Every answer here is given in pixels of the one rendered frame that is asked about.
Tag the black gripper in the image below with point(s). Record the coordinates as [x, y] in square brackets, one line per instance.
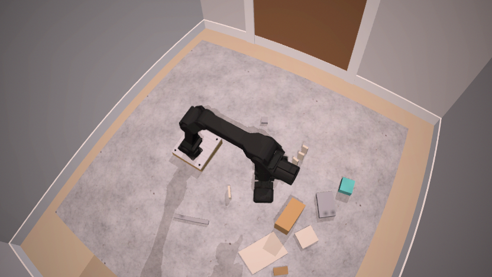
[263, 189]

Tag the teal cube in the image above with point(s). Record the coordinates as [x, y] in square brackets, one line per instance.
[346, 186]

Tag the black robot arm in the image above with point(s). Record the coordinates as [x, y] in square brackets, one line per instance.
[263, 151]

